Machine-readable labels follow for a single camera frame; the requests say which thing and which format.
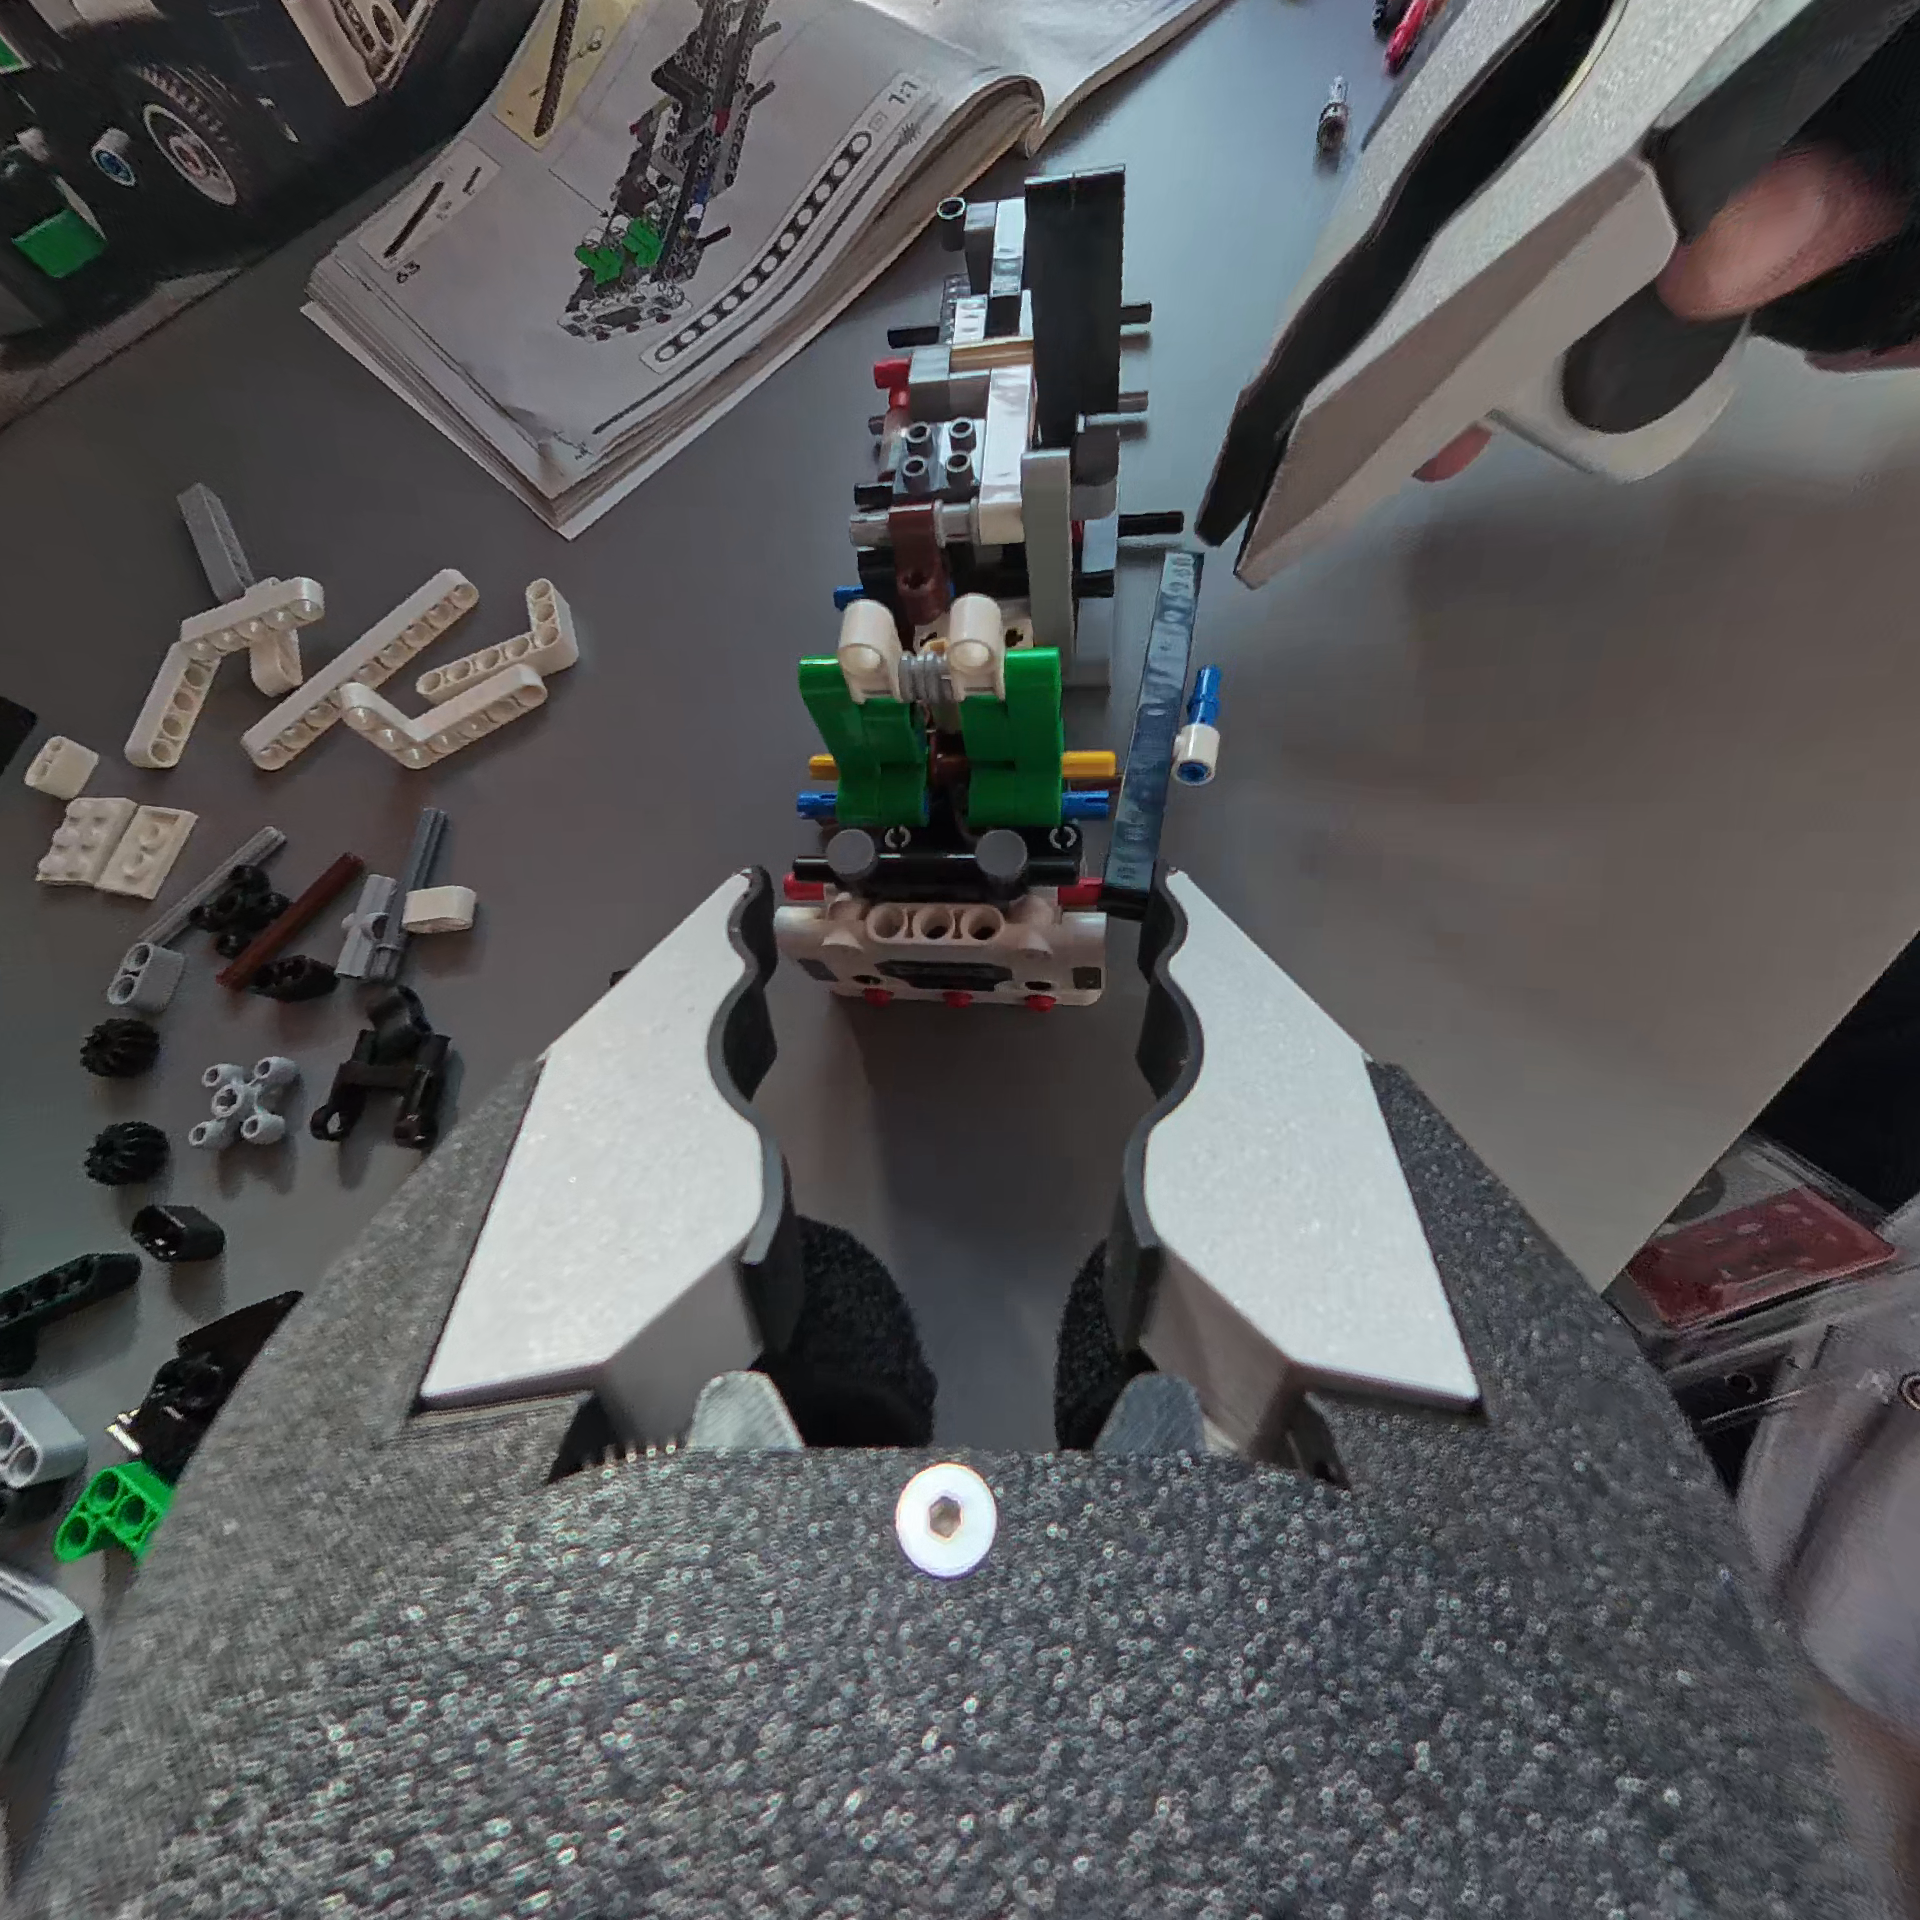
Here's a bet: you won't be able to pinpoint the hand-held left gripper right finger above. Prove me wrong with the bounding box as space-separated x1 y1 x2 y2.
1106 867 1487 1414

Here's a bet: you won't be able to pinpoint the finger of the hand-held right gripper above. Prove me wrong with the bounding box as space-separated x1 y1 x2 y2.
1194 0 1616 558
1239 0 1920 484

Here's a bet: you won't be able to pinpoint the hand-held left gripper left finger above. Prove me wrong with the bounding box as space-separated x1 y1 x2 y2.
420 867 805 1413

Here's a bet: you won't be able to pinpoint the lego truck chassis assembly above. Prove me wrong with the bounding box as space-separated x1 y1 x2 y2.
773 164 1208 1021

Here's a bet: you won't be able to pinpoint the scattered loose lego pieces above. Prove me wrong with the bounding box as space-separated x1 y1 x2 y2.
0 481 586 1764

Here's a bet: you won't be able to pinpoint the open lego instruction booklet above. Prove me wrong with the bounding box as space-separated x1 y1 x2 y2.
298 0 1216 541

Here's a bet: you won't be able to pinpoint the lego box with truck picture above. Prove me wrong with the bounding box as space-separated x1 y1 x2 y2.
0 0 586 406

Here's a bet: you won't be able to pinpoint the person's right hand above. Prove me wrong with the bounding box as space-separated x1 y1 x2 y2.
1656 143 1826 326

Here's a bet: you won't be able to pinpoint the person's pale clothing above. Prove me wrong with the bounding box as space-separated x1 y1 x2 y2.
1737 1318 1920 1809

